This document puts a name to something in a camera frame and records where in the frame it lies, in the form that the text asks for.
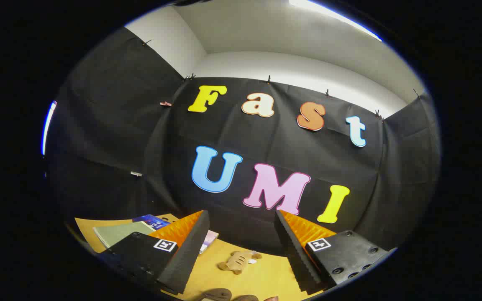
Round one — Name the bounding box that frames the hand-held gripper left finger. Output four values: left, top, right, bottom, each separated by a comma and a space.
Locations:
97, 210, 210, 295

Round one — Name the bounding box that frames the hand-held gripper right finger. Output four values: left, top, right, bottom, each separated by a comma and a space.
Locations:
274, 209, 397, 294

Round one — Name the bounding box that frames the cream fabric storage box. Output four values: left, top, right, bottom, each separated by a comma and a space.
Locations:
93, 221, 156, 250

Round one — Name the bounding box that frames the pink cover book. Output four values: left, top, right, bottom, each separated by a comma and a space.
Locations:
199, 230, 220, 254

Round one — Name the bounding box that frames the brown plush toy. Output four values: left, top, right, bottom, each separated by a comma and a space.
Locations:
218, 250, 262, 275

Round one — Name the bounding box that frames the blue cover book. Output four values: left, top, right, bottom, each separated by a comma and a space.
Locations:
132, 214, 171, 230

